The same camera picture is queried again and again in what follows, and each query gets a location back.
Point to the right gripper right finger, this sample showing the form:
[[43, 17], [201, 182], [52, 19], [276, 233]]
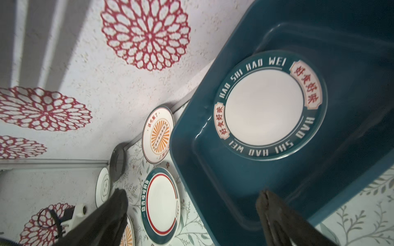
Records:
[[283, 226]]

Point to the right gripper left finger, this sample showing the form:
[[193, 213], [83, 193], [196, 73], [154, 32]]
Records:
[[104, 227]]

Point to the white plate green red rim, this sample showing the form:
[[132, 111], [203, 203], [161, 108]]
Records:
[[160, 206]]

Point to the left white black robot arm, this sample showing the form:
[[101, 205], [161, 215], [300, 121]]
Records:
[[49, 225]]

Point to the teal plastic bin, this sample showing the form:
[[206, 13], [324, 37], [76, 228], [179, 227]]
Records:
[[351, 43]]

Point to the white plate brown flower outline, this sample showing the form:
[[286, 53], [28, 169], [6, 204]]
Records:
[[103, 187]]

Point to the small black plate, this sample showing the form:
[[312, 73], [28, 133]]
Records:
[[117, 164]]

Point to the small orange sunburst plate back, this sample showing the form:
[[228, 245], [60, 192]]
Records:
[[156, 135]]

